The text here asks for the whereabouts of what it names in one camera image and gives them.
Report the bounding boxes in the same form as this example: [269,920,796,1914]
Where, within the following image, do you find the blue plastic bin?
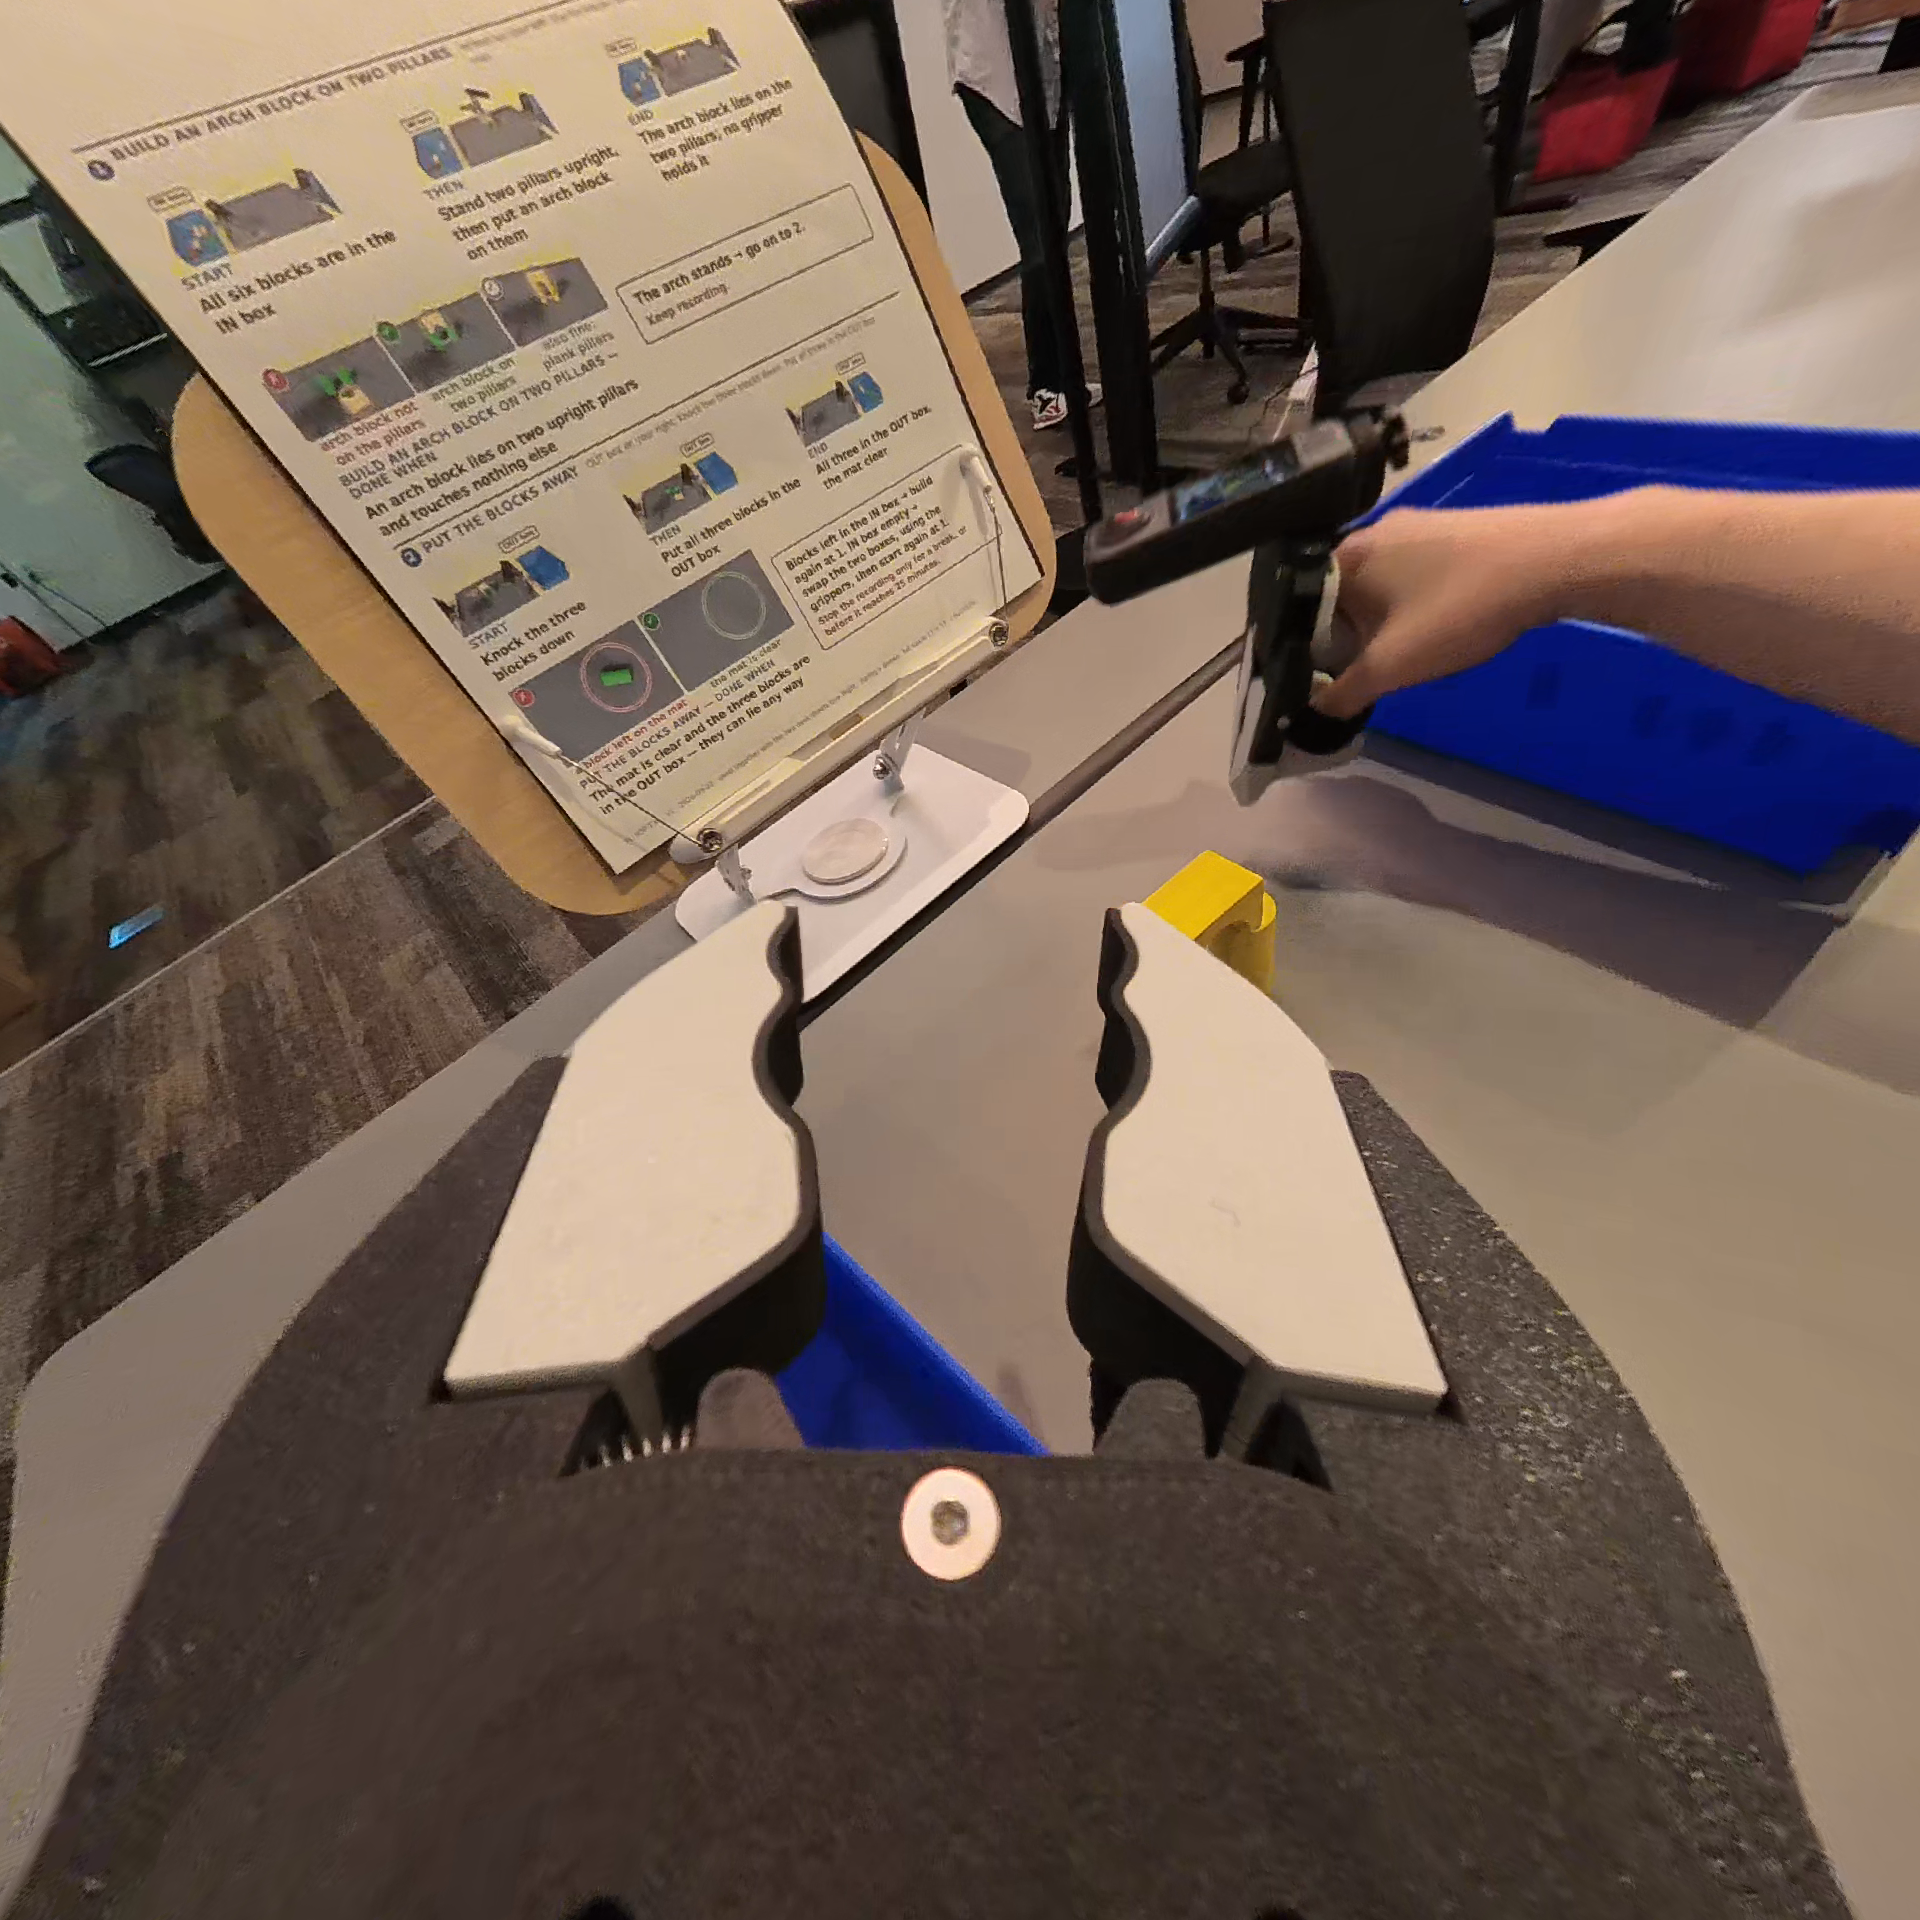
[775,1236,1051,1460]
[1350,417,1920,877]

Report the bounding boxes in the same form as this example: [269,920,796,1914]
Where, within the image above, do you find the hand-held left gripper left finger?
[440,908,830,1414]

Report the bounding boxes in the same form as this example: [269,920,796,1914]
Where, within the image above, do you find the person's right hand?
[1312,496,1636,729]

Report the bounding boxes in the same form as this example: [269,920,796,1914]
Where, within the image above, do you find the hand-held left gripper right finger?
[1071,908,1451,1414]

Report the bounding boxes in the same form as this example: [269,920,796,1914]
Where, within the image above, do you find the red plastic bins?
[1532,0,1834,182]

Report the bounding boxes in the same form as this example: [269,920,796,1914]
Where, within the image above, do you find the printed instruction sheet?
[0,0,1008,877]

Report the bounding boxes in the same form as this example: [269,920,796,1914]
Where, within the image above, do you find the person's right forearm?
[1591,480,1920,752]

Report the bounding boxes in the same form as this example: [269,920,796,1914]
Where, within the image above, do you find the yellow arch block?
[1141,853,1283,1009]

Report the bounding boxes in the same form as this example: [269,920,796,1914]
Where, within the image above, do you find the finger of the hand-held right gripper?
[1227,534,1327,808]

